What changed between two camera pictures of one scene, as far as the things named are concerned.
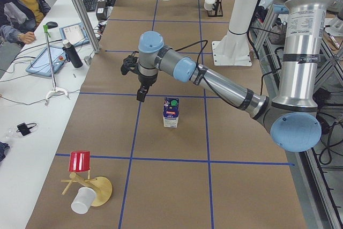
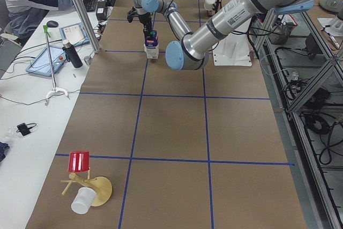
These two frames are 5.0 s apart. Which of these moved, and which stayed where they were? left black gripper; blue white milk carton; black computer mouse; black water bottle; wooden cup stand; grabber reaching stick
Moved: left black gripper; blue white milk carton
Stayed: grabber reaching stick; black water bottle; wooden cup stand; black computer mouse
